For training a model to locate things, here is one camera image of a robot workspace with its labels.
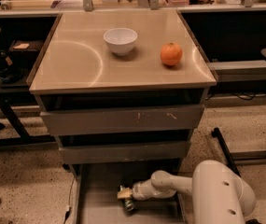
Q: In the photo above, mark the green soda can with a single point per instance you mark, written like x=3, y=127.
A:
x=127, y=203

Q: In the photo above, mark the grey drawer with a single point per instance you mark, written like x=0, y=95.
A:
x=125, y=152
x=98, y=185
x=123, y=120

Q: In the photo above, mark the middle grey drawer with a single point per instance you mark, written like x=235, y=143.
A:
x=125, y=152

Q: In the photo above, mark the grey drawer cabinet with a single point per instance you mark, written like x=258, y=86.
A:
x=77, y=71

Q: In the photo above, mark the white bowl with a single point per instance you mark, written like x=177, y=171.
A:
x=120, y=41

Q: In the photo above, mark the bottom grey drawer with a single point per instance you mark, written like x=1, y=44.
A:
x=98, y=185

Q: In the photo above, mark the black desk frame leg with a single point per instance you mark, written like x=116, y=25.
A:
x=24, y=138

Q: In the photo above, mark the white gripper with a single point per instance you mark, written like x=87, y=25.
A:
x=137, y=190

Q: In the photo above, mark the top grey drawer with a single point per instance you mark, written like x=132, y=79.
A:
x=123, y=120

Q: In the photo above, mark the orange fruit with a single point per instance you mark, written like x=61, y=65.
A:
x=171, y=54

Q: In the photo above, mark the black table leg base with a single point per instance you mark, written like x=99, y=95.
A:
x=216, y=133

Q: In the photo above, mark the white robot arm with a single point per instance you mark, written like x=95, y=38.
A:
x=219, y=196

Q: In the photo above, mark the dark shelf with items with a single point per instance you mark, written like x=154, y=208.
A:
x=20, y=58

